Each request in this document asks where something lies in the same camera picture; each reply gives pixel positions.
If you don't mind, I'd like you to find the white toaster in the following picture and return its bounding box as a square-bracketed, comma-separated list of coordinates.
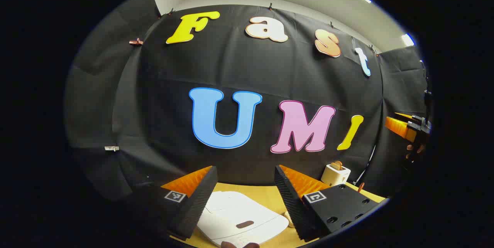
[321, 163, 351, 187]

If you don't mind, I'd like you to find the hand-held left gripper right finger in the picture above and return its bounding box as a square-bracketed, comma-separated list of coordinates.
[274, 165, 381, 243]

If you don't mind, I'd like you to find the white rice cooker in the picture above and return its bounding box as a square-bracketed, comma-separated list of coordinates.
[196, 191, 289, 248]

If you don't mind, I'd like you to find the white and black cable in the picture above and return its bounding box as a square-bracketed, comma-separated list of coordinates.
[354, 145, 377, 185]

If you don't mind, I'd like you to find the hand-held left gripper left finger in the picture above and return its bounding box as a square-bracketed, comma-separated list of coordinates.
[129, 166, 218, 240]

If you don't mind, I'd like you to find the black backdrop cloth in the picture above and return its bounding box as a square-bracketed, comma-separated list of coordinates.
[64, 0, 432, 202]

